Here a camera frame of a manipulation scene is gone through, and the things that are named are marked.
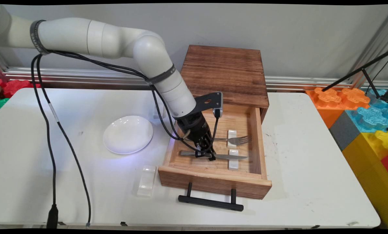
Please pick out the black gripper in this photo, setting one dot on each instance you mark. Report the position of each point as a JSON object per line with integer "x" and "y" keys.
{"x": 194, "y": 128}

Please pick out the metal table knife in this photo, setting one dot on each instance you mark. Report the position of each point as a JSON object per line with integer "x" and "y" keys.
{"x": 233, "y": 157}

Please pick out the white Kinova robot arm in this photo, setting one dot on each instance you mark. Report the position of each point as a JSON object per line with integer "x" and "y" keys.
{"x": 116, "y": 39}

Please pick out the white ceramic cutlery rest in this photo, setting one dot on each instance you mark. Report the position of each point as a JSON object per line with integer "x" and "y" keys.
{"x": 232, "y": 133}
{"x": 233, "y": 165}

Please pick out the metal fork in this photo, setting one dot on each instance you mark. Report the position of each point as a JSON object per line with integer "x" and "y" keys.
{"x": 239, "y": 140}

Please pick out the light wooden drawer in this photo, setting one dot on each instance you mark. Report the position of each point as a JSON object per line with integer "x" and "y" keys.
{"x": 213, "y": 185}

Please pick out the clear rest on table back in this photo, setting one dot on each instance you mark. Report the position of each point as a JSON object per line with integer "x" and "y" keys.
{"x": 155, "y": 113}

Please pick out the clear glossy cutlery rest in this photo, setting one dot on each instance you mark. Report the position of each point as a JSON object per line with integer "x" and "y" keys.
{"x": 147, "y": 188}

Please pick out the white round plate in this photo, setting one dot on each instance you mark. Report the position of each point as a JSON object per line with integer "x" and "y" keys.
{"x": 128, "y": 135}

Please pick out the dark wooden cabinet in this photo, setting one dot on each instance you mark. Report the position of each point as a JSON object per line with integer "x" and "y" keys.
{"x": 233, "y": 71}

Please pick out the orange foam block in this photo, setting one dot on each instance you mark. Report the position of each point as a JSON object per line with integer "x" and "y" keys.
{"x": 330, "y": 113}

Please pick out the grey foam block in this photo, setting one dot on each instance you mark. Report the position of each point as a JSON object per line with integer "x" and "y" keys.
{"x": 345, "y": 131}

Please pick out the blue foam block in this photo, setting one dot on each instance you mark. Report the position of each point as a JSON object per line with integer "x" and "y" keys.
{"x": 372, "y": 118}

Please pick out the black tripod stand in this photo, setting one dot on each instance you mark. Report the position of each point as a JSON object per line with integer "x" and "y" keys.
{"x": 359, "y": 70}

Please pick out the large red foam block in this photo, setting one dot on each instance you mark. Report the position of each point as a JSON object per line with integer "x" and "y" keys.
{"x": 15, "y": 87}

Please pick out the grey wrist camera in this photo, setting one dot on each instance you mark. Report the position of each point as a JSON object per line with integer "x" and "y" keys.
{"x": 218, "y": 105}

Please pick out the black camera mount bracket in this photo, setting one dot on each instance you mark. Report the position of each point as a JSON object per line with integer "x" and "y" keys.
{"x": 205, "y": 100}

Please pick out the aluminium wall rail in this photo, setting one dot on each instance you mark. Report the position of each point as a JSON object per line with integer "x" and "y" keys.
{"x": 83, "y": 76}

